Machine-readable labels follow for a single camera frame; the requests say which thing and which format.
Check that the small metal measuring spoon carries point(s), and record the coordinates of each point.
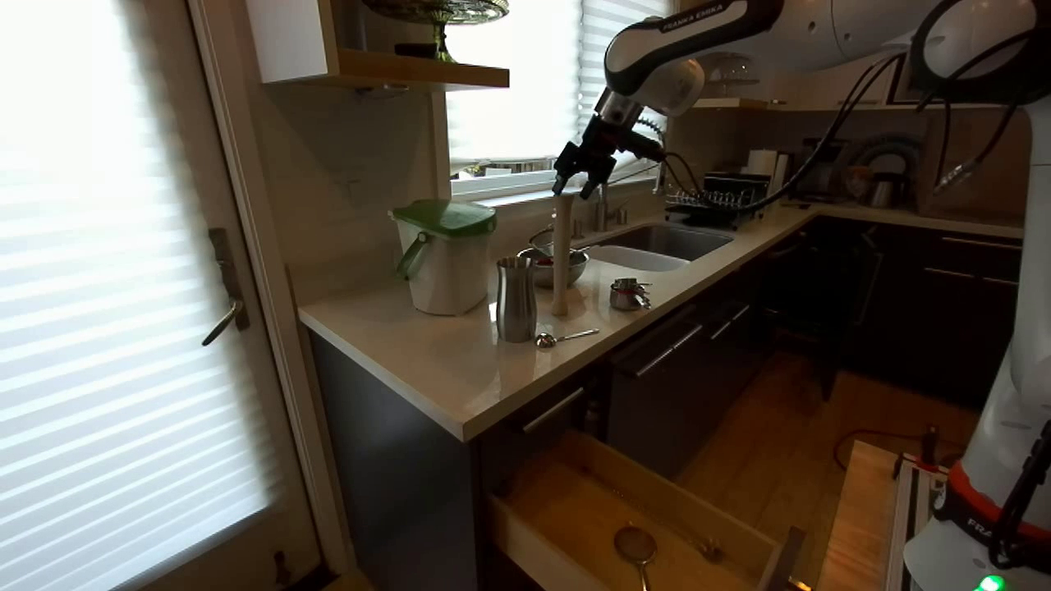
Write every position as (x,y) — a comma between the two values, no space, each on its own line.
(559,338)

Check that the open wooden drawer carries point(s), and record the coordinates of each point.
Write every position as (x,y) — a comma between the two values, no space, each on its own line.
(614,513)

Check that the white bin with green lid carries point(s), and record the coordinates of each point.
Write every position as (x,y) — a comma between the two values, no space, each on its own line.
(447,265)

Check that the wooden pestle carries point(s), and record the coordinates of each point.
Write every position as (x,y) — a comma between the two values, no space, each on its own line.
(564,257)

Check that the silver metal cup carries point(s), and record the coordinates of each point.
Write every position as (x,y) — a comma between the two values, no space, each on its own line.
(517,301)

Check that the wooden wall shelf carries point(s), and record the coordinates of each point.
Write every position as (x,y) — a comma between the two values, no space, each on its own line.
(381,67)

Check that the metal measuring cups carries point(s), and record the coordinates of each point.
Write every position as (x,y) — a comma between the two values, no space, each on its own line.
(628,295)

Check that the metal mesh strainer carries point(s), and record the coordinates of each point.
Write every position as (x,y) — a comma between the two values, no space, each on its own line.
(634,547)

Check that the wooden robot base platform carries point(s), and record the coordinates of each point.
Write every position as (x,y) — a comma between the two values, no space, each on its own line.
(860,528)

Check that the metal mixing bowl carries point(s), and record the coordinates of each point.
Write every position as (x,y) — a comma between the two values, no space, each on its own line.
(553,265)

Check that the dark under-sink cabinet door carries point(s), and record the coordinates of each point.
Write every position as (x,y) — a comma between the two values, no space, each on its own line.
(738,351)

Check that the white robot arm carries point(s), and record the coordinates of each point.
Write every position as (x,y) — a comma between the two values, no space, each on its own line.
(757,29)

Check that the kitchen sink basin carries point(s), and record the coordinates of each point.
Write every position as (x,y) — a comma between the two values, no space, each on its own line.
(668,237)

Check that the dark dishwasher door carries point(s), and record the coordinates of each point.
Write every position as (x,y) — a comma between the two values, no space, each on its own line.
(660,407)

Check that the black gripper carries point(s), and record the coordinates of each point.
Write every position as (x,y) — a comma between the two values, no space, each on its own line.
(619,133)

